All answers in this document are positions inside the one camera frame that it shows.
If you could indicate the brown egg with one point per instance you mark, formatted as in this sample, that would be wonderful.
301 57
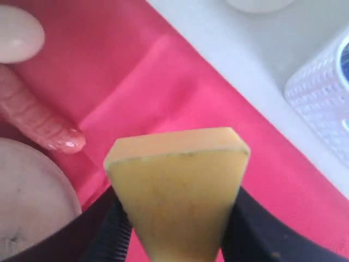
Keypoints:
22 35

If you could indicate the white perforated plastic basket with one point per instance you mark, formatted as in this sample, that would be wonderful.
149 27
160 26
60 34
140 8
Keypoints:
318 92

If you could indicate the cream plastic tub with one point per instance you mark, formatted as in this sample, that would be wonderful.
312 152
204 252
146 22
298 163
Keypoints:
259 6

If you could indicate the brown wooden plate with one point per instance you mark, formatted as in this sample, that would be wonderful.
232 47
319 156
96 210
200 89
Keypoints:
37 199

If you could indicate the red sausage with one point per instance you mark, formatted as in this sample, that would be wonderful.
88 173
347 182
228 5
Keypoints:
34 119

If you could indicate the yellow cheese wedge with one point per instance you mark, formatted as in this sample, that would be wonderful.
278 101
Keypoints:
178 189

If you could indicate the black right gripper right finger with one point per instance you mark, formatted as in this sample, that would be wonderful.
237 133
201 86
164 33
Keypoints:
254 234

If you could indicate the red table cloth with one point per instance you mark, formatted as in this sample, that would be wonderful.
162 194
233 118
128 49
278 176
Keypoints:
117 68

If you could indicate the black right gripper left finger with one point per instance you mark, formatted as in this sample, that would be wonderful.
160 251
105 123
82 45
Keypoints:
101 233

